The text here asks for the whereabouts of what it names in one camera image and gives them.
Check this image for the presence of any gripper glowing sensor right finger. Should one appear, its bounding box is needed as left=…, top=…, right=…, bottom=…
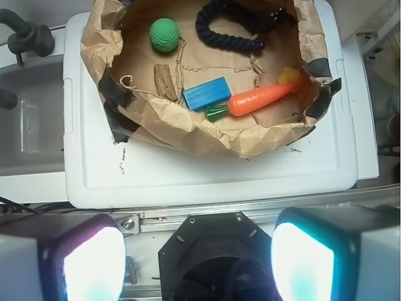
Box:
left=271, top=205, right=400, bottom=300

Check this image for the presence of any blue rectangular block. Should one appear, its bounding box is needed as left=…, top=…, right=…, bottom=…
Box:
left=182, top=77, right=231, bottom=111

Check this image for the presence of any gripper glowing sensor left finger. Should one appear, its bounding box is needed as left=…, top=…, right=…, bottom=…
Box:
left=1, top=213, right=126, bottom=300

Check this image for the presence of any white plastic bin lid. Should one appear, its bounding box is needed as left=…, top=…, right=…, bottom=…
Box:
left=63, top=13, right=358, bottom=209

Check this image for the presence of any black twisted rope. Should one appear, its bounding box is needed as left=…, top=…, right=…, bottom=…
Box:
left=195, top=0, right=294, bottom=53

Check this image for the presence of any dark grey faucet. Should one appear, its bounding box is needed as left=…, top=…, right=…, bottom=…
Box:
left=1, top=9, right=55, bottom=66

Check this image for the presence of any crumpled brown paper liner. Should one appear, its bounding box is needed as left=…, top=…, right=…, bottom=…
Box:
left=81, top=1, right=341, bottom=158

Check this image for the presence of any black octagonal mount plate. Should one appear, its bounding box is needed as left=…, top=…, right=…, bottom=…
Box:
left=159, top=213, right=280, bottom=300

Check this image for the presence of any green dimpled ball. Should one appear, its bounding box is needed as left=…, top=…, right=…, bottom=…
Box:
left=149, top=18, right=180, bottom=52

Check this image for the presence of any aluminium extrusion rail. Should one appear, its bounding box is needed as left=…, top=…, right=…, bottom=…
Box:
left=0, top=183, right=401, bottom=235

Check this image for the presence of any yellow rubber duck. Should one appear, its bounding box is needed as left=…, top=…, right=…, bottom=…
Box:
left=277, top=66, right=303, bottom=85

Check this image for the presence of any small brown wood piece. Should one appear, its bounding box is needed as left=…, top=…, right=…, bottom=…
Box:
left=154, top=64, right=178, bottom=102

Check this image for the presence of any orange toy carrot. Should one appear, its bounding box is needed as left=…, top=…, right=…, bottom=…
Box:
left=206, top=83, right=301, bottom=122

